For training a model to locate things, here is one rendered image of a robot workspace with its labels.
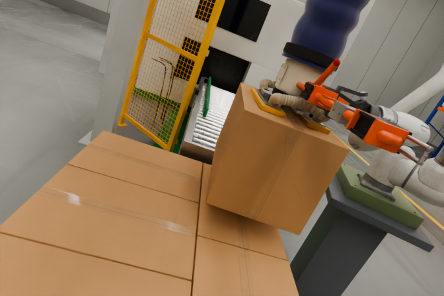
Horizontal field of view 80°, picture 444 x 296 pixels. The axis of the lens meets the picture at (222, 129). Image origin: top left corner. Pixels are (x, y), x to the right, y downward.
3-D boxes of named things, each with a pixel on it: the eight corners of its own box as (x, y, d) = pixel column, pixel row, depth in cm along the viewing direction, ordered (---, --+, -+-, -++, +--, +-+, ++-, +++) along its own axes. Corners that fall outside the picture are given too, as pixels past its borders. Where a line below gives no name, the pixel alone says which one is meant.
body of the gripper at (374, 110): (386, 108, 86) (361, 98, 85) (371, 131, 89) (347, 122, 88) (373, 102, 93) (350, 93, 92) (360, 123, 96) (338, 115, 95)
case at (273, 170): (215, 144, 159) (240, 82, 146) (276, 166, 162) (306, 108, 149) (205, 203, 102) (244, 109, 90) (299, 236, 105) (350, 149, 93)
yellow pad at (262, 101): (250, 91, 131) (254, 82, 129) (268, 98, 132) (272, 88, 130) (259, 110, 99) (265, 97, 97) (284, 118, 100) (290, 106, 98)
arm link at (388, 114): (386, 139, 89) (372, 133, 88) (372, 129, 98) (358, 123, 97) (402, 114, 86) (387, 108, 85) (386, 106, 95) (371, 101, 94)
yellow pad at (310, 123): (285, 104, 133) (289, 95, 132) (302, 111, 134) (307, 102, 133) (305, 126, 101) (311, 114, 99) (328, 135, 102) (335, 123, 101)
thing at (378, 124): (344, 128, 60) (356, 108, 59) (372, 139, 61) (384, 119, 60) (363, 142, 52) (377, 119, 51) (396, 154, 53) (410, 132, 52)
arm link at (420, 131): (398, 133, 86) (368, 141, 98) (437, 148, 88) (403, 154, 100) (400, 103, 89) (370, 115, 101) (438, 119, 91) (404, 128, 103)
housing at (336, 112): (326, 115, 72) (333, 100, 71) (347, 123, 73) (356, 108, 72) (336, 123, 66) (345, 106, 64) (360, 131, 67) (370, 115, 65)
